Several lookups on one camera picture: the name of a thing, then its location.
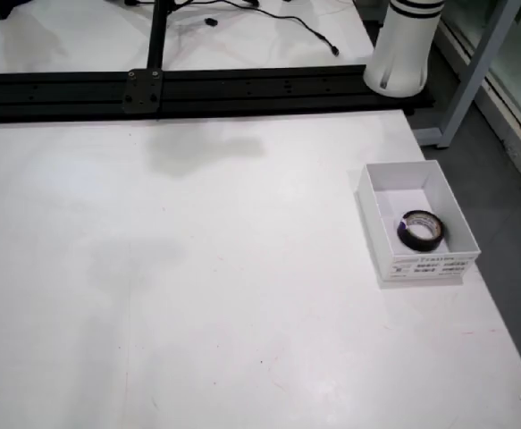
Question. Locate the black tape roll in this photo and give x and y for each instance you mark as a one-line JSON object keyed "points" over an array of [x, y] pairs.
{"points": [[416, 246]]}

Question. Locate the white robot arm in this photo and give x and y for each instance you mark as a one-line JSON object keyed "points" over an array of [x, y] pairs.
{"points": [[398, 53]]}

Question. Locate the white cardboard bin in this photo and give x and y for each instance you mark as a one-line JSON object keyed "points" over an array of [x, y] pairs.
{"points": [[421, 268]]}

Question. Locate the small black connector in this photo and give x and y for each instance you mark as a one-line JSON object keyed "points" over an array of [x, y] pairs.
{"points": [[210, 21]]}

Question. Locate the black stand foot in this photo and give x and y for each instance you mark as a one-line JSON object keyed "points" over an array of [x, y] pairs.
{"points": [[7, 9]]}

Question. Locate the black aluminium rail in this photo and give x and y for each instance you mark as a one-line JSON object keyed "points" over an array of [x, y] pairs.
{"points": [[242, 89]]}

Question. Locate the black bracket plate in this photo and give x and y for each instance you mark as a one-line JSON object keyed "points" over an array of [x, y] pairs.
{"points": [[141, 91]]}

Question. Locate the black upright post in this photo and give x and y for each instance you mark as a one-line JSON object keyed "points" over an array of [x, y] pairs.
{"points": [[157, 36]]}

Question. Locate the glass partition with frame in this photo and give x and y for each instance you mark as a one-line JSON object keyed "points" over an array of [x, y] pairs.
{"points": [[470, 89]]}

